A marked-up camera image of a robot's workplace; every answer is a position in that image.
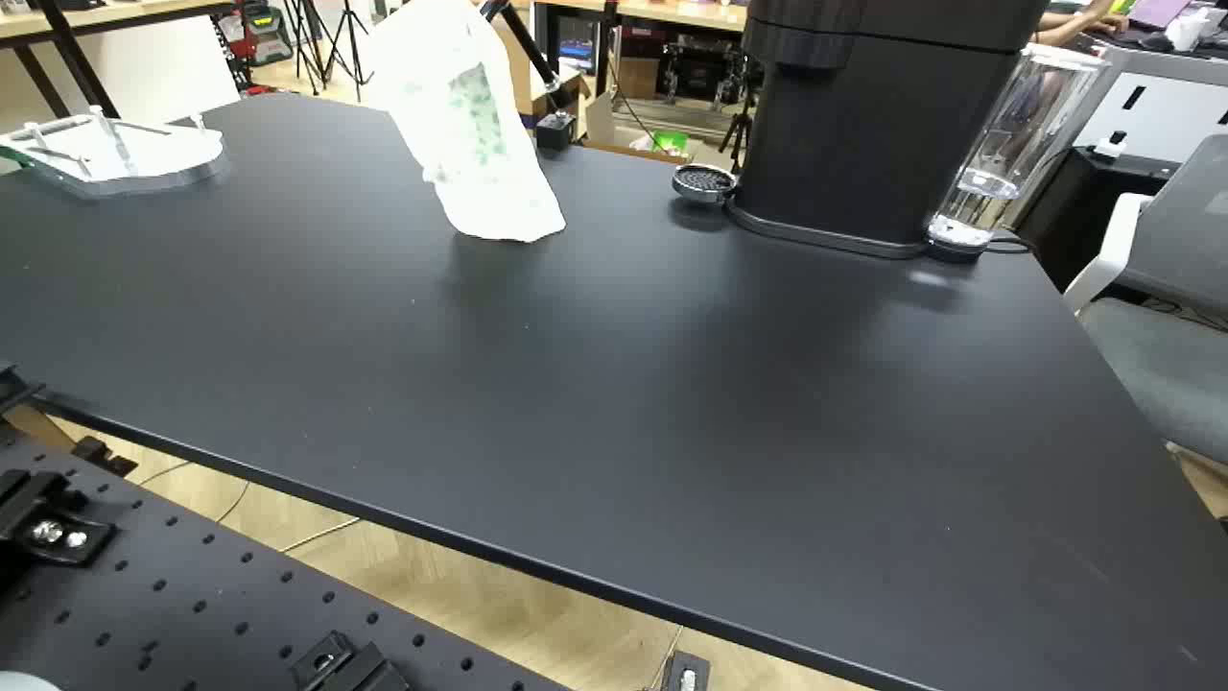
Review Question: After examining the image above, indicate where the white green-patterned towel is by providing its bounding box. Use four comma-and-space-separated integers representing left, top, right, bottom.
361, 0, 569, 245

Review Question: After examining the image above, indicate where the round black lid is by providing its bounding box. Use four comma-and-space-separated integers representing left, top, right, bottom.
668, 162, 745, 211

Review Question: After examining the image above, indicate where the green plastic bag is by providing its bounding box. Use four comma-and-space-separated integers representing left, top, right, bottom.
650, 123, 696, 162

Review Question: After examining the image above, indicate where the black tripod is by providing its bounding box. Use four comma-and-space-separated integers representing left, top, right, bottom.
720, 52, 767, 173
285, 0, 375, 99

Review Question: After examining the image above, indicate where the large black coffee machine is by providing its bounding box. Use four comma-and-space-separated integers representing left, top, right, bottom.
726, 0, 1055, 260

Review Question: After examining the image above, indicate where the long wooden work table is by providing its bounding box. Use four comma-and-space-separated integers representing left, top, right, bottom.
535, 0, 754, 38

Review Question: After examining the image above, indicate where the long black clamp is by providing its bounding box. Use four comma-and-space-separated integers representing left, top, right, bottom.
287, 626, 414, 691

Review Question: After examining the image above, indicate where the clear glass cup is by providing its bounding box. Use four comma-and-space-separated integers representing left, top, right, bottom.
927, 42, 1108, 253

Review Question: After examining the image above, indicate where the black perforated breadboard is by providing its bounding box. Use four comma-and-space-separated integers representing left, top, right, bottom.
0, 431, 569, 691

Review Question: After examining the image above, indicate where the clear plastic dish rack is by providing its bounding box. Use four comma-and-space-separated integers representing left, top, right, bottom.
0, 108, 231, 200

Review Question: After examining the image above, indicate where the small black clamp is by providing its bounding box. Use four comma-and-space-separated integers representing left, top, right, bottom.
70, 433, 137, 479

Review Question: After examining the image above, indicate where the white panel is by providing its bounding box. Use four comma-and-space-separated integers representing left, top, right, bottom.
94, 10, 246, 126

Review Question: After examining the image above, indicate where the grey white office chair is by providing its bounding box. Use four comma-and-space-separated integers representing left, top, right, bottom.
1061, 129, 1228, 470

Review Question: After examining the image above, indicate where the white side desk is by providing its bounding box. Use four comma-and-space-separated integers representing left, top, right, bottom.
1071, 42, 1228, 173

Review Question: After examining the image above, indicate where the black clamp with silver screws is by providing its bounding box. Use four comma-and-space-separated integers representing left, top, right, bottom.
0, 466, 118, 569

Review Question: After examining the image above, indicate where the wooden desk with black legs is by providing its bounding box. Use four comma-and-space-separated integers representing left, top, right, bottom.
0, 0, 241, 123

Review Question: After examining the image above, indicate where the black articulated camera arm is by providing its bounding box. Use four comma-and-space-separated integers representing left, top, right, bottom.
482, 0, 584, 158

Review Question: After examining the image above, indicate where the small silver bracket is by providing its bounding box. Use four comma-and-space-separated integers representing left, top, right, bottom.
656, 648, 716, 691

